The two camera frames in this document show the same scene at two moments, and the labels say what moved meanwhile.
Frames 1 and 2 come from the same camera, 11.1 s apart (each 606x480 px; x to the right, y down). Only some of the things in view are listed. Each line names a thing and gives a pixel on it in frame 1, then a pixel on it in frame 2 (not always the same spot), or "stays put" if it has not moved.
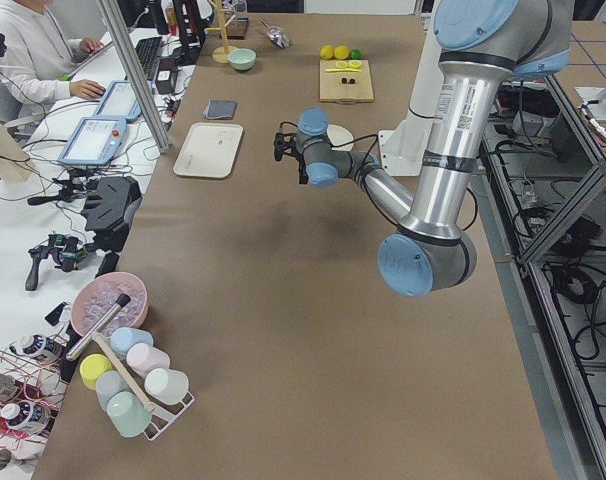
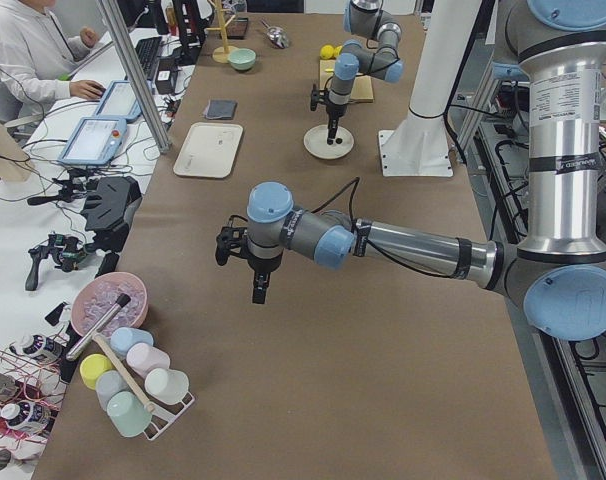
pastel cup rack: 135,386 stays put
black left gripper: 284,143 → 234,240
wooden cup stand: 221,53 stays put
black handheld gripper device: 66,249 stays put
